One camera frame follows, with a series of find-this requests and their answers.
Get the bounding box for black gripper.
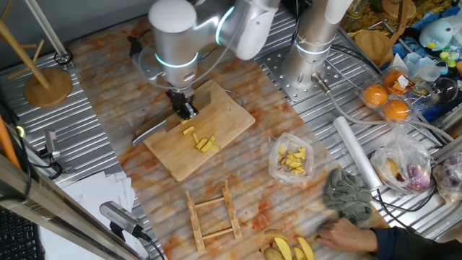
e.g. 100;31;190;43
166;87;199;121

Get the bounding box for steel kitchen knife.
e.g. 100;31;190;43
131;90;213;147

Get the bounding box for dark sleeved forearm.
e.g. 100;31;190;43
371;225;462;260

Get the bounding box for person bare hand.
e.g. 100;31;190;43
316;217;380;254

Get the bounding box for wooden cutting board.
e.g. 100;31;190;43
135;79;256;183

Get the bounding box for orange marble pattern mat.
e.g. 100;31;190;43
67;0;391;260

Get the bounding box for metal robot mounting plate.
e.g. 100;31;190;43
254;43;344;104

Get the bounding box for plastic bag of potato pieces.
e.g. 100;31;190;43
267;131;315;185

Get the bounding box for wooden knife rack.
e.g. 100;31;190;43
185;179;243;252

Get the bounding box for white paper sheet stack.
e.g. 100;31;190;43
38;171;136;260

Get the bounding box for wooden round base stand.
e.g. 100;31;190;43
0;0;74;109

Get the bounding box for white rod stand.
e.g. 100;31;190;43
24;0;75;68

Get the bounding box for whole brown potato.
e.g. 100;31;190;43
262;246;286;260

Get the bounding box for white plastic wrap roll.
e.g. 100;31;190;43
332;116;383;191

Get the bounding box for orange pole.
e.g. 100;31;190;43
0;114;22;170

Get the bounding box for grey green cloth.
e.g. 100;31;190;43
322;167;373;224

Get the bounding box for clear glass jar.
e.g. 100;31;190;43
346;0;365;20

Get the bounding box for wooden disc with stick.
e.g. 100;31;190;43
354;0;417;69

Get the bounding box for black keyboard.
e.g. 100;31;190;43
0;207;46;260

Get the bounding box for orange fruit with label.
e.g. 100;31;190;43
382;69;407;91

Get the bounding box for clear plastic fruit container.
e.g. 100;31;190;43
357;64;419;126

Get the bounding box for clear plastic cups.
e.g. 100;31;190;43
403;52;443;82

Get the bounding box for purple onion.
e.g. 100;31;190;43
406;164;431;192

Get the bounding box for blue plush toy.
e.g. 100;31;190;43
418;18;456;51

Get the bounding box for clear glass bowl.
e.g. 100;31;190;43
429;77;460;104

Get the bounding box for green yellow toy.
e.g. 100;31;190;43
438;50;458;69

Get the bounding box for clear bag of purple vegetables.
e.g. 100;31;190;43
432;151;462;206

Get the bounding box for grey camera mounting bracket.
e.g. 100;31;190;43
131;53;165;82

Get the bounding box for grey cylindrical camera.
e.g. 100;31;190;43
99;201;145;239

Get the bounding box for grey camera on clamp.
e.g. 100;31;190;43
38;129;75;181

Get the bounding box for grey robot hose cable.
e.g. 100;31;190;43
310;71;456;144

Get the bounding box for steel frame rail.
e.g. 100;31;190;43
0;153;140;260

